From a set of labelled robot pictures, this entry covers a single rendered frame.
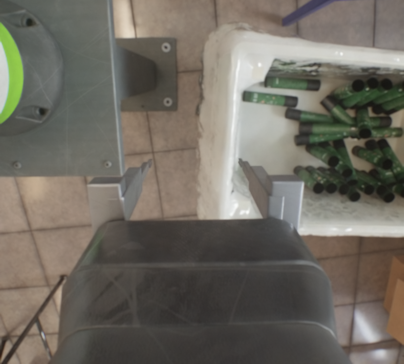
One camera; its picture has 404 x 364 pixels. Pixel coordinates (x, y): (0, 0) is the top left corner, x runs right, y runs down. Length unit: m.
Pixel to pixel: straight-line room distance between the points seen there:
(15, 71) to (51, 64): 0.05
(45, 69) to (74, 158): 0.11
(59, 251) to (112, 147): 1.33
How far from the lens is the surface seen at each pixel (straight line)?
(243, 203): 0.66
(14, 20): 0.37
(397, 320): 1.85
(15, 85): 0.31
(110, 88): 0.35
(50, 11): 0.38
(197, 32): 1.27
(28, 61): 0.33
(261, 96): 0.80
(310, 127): 0.84
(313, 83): 0.84
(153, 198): 1.39
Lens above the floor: 1.26
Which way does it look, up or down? 73 degrees down
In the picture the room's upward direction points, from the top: 174 degrees clockwise
